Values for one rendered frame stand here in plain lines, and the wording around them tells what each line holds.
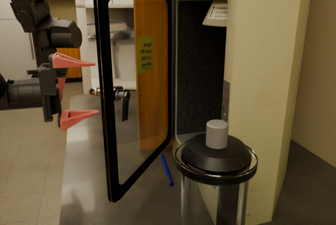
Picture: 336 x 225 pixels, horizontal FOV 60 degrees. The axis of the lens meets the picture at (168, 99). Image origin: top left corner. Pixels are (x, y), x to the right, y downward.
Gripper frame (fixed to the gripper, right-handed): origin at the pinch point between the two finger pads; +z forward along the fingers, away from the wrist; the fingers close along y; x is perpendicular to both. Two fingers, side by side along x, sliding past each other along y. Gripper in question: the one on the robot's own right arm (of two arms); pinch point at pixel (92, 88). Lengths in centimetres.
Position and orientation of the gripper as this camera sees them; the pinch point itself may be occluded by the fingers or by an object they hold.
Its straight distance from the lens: 59.6
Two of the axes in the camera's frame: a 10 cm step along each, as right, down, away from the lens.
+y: -0.1, -9.6, -2.8
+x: -2.7, -2.7, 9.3
